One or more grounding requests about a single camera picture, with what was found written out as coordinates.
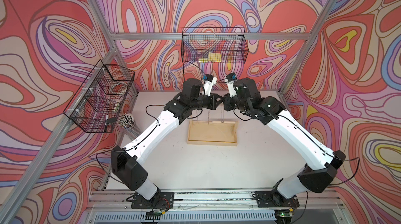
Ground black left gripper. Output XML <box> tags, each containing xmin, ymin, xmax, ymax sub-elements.
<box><xmin>189</xmin><ymin>92</ymin><xmax>223</xmax><ymax>111</ymax></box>

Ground wooden jewelry display stand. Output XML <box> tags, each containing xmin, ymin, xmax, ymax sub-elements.
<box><xmin>187</xmin><ymin>110</ymin><xmax>239</xmax><ymax>146</ymax></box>

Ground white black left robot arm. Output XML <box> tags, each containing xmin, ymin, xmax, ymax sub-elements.
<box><xmin>111</xmin><ymin>74</ymin><xmax>222</xmax><ymax>201</ymax></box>

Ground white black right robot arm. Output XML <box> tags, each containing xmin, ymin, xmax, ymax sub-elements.
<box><xmin>223</xmin><ymin>73</ymin><xmax>346</xmax><ymax>199</ymax></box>

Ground yellow sticky notes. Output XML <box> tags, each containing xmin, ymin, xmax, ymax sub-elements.
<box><xmin>197</xmin><ymin>52</ymin><xmax>222</xmax><ymax>63</ymax></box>

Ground cup of pencils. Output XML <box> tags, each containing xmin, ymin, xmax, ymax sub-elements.
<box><xmin>117</xmin><ymin>113</ymin><xmax>135</xmax><ymax>129</ymax></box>

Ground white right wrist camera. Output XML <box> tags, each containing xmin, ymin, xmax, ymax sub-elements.
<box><xmin>226</xmin><ymin>73</ymin><xmax>237</xmax><ymax>98</ymax></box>

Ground black wire basket back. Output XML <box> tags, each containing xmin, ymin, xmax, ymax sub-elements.
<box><xmin>181</xmin><ymin>26</ymin><xmax>249</xmax><ymax>63</ymax></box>

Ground black wire basket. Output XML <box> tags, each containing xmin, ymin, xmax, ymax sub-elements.
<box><xmin>63</xmin><ymin>60</ymin><xmax>135</xmax><ymax>133</ymax></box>
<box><xmin>181</xmin><ymin>26</ymin><xmax>249</xmax><ymax>63</ymax></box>

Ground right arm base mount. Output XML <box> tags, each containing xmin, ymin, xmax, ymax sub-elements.
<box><xmin>252</xmin><ymin>179</ymin><xmax>300</xmax><ymax>209</ymax></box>

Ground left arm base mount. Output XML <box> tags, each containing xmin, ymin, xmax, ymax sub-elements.
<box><xmin>125</xmin><ymin>190</ymin><xmax>174</xmax><ymax>210</ymax></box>

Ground black wire basket left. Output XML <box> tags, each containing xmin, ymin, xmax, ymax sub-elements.
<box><xmin>63</xmin><ymin>60</ymin><xmax>135</xmax><ymax>133</ymax></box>

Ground aluminium rail with vents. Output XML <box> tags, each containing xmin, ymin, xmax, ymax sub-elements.
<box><xmin>79</xmin><ymin>189</ymin><xmax>354</xmax><ymax>224</ymax></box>

